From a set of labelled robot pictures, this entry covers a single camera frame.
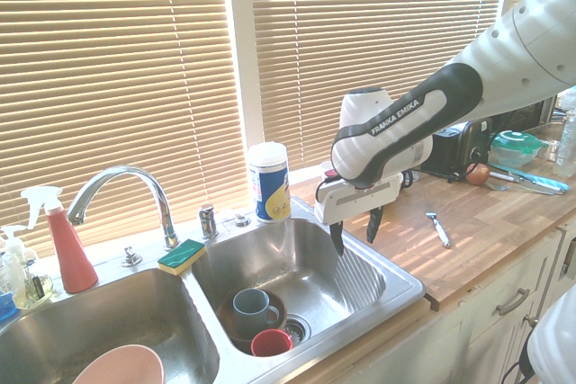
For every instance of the chrome sink knob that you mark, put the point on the chrome sink knob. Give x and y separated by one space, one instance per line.
130 258

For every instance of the green lidded plastic container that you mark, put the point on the green lidded plastic container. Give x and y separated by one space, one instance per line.
515 145

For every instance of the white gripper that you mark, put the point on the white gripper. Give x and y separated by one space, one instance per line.
360 199

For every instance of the green and yellow sponge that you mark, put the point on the green and yellow sponge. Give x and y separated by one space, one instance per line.
180 256

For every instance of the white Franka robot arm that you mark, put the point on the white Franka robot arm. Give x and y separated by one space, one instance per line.
405 132

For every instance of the metal drain strainer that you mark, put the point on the metal drain strainer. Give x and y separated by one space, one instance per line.
298 327

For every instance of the chrome sink hole cap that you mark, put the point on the chrome sink hole cap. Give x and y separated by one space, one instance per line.
241 221

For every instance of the chrome sink soap dispenser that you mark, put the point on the chrome sink soap dispenser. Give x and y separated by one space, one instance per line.
208 222

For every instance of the pink bowl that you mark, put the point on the pink bowl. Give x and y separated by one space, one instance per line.
121 366

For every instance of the small white red cup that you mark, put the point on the small white red cup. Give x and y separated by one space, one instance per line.
329 170

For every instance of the black toaster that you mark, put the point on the black toaster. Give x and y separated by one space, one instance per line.
459 150

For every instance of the chrome curved faucet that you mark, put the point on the chrome curved faucet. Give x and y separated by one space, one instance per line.
153 181

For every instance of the red spray bottle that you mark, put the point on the red spray bottle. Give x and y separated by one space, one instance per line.
67 258

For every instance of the white marker pen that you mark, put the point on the white marker pen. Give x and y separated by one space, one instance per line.
504 175

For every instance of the white blue cleanser canister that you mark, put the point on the white blue cleanser canister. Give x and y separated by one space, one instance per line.
270 186

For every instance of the brown bowl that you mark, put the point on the brown bowl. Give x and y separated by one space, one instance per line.
227 321

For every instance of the stainless steel double sink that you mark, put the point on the stainless steel double sink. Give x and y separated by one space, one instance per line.
315 267

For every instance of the white kitchen cabinet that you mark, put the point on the white kitchen cabinet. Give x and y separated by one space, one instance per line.
472 339

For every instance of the red apple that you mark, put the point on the red apple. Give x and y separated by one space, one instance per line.
478 173

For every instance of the grey ceramic mug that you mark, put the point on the grey ceramic mug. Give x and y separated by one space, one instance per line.
252 305

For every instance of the clear soap pump bottle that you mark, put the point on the clear soap pump bottle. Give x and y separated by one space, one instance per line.
13 267

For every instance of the clear water bottle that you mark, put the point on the clear water bottle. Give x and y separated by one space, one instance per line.
566 145

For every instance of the wide beige window blind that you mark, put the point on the wide beige window blind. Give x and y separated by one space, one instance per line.
112 65

